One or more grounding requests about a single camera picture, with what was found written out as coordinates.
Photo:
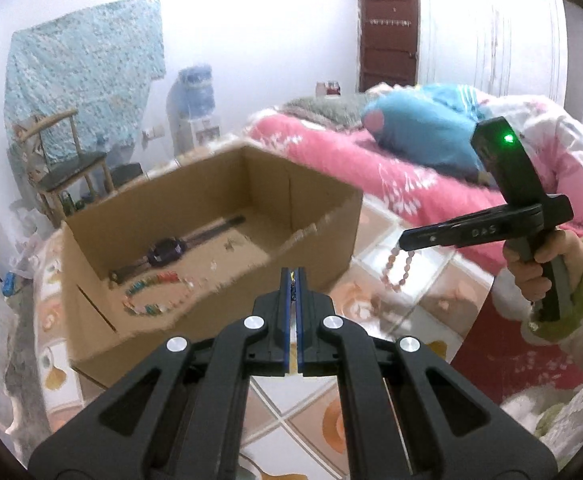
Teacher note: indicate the wall socket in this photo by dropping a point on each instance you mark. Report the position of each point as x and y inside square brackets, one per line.
[154, 132]

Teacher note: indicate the clear plastic bag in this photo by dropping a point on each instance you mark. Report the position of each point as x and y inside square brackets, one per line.
[23, 255]

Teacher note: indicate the small jar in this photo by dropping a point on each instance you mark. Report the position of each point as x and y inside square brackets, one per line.
[328, 88]

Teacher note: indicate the black bag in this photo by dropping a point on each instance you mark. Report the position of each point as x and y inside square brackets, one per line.
[127, 175]

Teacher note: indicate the grey fuzzy blanket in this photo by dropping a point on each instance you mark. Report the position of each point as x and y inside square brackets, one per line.
[321, 107]

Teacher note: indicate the white wardrobe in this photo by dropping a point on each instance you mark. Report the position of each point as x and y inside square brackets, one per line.
[496, 35]

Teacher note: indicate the wooden chair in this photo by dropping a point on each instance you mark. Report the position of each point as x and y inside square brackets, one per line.
[71, 167]

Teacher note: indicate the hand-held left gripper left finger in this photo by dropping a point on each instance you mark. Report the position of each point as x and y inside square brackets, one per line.
[286, 330]

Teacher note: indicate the teal pillow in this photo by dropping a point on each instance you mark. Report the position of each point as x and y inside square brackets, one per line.
[421, 125]

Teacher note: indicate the person's right hand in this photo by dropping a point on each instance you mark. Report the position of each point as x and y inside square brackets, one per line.
[524, 280]

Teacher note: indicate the purple smartwatch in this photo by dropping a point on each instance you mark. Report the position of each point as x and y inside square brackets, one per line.
[166, 252]

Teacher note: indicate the red dotted cloth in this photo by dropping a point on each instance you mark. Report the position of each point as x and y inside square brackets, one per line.
[511, 360]

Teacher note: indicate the pink and white quilt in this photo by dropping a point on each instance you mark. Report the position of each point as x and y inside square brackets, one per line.
[571, 150]

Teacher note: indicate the white water dispenser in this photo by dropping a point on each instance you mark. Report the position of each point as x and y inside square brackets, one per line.
[201, 132]

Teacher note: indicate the brown door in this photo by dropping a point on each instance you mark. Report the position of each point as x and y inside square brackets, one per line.
[386, 35]

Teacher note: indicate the gold flower charm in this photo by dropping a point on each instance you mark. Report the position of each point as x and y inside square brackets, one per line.
[292, 290]

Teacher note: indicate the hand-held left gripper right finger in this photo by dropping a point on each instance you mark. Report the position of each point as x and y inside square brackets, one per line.
[302, 330]

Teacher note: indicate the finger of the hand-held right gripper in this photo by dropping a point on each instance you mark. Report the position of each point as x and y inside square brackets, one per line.
[431, 236]

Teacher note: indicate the brown cardboard box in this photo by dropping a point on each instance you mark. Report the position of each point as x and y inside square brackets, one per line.
[171, 330]

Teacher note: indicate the pink floral blanket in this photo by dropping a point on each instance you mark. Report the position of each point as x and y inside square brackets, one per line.
[346, 160]

